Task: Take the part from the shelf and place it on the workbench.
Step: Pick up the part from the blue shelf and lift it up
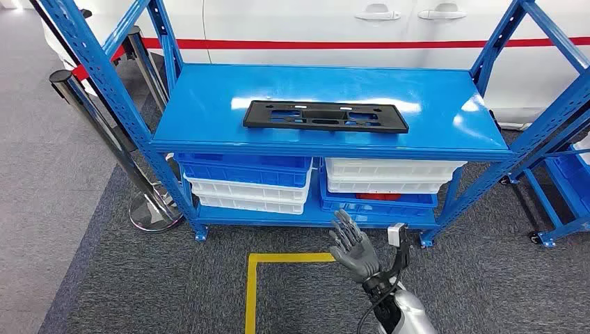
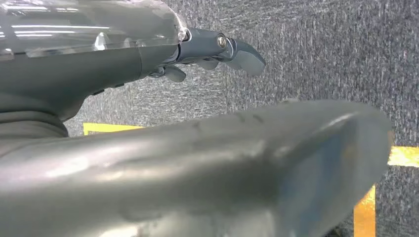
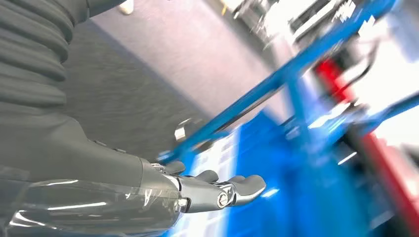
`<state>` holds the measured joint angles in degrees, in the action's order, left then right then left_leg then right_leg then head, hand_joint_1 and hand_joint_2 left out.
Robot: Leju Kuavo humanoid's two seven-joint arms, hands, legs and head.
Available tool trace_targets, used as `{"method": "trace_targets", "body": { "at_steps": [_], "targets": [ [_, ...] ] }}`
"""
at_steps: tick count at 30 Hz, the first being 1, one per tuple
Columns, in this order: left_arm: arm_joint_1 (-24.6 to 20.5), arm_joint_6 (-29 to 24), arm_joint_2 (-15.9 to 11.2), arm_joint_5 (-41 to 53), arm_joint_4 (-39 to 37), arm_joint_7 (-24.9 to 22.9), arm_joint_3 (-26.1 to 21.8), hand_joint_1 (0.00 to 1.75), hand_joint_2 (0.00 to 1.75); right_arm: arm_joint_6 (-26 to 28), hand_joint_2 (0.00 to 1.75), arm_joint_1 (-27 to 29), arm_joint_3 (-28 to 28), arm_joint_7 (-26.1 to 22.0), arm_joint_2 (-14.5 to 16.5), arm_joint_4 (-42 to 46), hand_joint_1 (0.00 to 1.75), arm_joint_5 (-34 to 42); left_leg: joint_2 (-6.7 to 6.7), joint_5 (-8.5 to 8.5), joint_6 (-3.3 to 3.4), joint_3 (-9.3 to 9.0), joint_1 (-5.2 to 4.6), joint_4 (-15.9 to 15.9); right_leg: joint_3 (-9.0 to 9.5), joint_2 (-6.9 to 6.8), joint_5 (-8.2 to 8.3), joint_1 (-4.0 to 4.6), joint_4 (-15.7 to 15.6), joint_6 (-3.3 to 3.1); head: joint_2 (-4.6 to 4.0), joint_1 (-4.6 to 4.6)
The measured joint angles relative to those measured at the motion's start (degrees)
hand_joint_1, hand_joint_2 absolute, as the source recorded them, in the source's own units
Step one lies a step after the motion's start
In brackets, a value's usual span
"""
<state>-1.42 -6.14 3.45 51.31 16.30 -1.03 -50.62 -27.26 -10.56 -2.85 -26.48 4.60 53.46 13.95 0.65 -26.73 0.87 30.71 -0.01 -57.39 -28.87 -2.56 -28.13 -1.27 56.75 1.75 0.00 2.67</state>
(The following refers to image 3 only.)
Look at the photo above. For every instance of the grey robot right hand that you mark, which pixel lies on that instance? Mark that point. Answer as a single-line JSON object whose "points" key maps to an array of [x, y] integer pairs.
{"points": [[82, 176]]}

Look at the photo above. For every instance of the blue metal shelf rack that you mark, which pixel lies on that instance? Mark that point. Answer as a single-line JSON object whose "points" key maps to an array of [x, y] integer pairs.
{"points": [[294, 183]]}

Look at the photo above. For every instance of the chrome metal fitting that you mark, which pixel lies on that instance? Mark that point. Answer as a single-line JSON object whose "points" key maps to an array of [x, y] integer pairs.
{"points": [[180, 132]]}

